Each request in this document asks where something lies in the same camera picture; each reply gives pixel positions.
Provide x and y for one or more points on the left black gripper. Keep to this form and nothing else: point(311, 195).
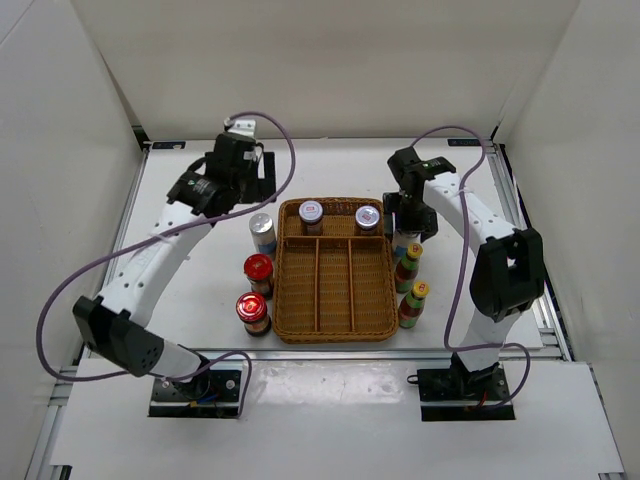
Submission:
point(260, 188)

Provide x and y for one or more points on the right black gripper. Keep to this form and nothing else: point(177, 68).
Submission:
point(427, 225)

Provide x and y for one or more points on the silver-cap pepper shaker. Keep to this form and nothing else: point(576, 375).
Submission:
point(401, 242)
point(261, 227)

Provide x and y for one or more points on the white-lid spice jar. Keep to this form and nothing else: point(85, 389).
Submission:
point(311, 215)
point(367, 219)

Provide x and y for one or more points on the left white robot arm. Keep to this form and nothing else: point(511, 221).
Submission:
point(114, 323)

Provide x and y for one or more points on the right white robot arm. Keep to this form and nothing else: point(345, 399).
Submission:
point(507, 277)

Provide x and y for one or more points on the upper yellow-cap chili bottle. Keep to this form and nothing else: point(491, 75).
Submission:
point(407, 268)

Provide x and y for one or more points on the yellow-cap chili bottle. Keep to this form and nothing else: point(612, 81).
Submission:
point(407, 268)
point(411, 306)

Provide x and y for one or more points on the upper red-lid sauce jar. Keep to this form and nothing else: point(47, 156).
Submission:
point(259, 271)

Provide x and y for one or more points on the red-lid sauce jar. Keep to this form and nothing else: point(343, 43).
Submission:
point(259, 271)
point(252, 310)

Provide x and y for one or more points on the lower yellow-cap chili bottle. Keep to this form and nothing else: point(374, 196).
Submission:
point(411, 306)

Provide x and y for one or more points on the brown wicker divided basket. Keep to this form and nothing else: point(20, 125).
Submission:
point(337, 286)

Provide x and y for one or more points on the lower red-lid sauce jar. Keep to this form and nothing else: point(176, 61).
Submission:
point(252, 310)

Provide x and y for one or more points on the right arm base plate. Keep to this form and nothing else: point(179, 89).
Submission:
point(454, 394)

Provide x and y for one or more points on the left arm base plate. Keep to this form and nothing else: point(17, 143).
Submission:
point(189, 385)

